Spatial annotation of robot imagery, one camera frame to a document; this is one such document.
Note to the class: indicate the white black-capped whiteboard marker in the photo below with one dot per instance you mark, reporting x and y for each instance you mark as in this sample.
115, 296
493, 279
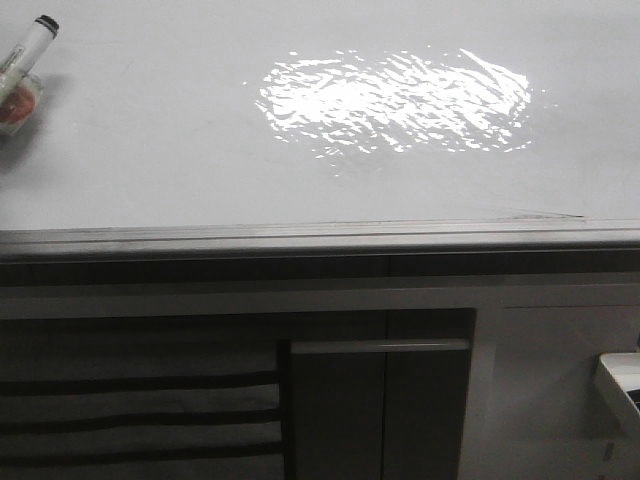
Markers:
29, 49

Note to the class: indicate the white plastic marker tray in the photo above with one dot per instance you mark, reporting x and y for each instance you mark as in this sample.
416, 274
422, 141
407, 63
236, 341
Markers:
617, 380

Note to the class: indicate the white whiteboard with aluminium frame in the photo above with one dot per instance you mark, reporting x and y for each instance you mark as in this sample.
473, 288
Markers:
181, 128

